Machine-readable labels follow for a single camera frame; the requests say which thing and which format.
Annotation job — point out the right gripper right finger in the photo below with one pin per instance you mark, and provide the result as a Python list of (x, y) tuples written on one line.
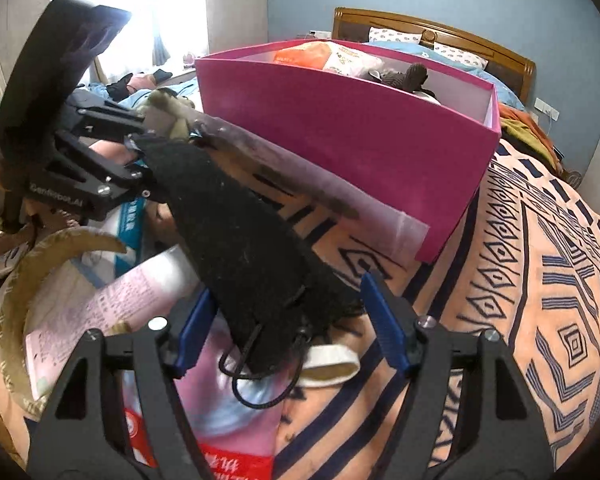
[(499, 432)]

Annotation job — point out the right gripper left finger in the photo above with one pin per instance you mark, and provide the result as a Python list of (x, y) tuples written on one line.
[(83, 433)]

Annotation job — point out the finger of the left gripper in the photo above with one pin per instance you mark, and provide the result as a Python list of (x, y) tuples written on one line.
[(79, 180), (97, 118)]

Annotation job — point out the plaid beige headband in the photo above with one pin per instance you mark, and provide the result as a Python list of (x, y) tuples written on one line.
[(19, 290)]

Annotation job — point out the black fabric pouch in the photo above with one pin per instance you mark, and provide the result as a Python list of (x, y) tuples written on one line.
[(274, 291)]

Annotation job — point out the windowsill clothes pile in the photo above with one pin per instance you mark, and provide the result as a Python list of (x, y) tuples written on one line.
[(133, 82)]

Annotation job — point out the small plush toy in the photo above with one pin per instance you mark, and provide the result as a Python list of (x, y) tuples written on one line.
[(172, 110)]

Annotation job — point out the white blue medicine box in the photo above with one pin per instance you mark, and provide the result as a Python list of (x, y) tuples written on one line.
[(127, 224)]

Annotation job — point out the pink printed packet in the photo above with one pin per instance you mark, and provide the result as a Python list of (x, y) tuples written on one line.
[(74, 299)]

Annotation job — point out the orange patterned blanket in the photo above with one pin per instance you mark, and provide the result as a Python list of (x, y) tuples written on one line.
[(524, 260)]

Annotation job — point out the pink red packet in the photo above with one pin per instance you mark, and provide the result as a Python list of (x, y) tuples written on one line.
[(238, 442)]

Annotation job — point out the orange snack bag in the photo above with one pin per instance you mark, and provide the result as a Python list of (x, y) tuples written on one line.
[(328, 57)]

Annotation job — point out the clear plastic sheet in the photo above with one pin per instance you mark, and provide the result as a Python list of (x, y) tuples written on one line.
[(382, 227)]

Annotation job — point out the wooden headboard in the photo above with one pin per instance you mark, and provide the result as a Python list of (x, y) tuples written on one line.
[(513, 69)]

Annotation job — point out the left patterned pillow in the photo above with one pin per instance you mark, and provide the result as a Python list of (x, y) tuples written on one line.
[(390, 35)]

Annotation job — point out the patterned pillow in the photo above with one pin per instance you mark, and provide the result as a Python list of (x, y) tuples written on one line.
[(460, 56), (390, 35)]

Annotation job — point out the orange mustard clothes pile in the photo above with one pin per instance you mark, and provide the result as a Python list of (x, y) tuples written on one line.
[(519, 129)]

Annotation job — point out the pink storage box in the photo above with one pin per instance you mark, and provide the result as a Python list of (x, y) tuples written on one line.
[(423, 157)]

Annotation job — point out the brown teddy bear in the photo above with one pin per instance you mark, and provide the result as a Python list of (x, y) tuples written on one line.
[(410, 81)]

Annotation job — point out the right patterned pillow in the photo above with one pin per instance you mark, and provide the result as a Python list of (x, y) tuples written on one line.
[(460, 56)]

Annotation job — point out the wall power socket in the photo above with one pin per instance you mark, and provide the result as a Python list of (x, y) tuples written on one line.
[(546, 109)]

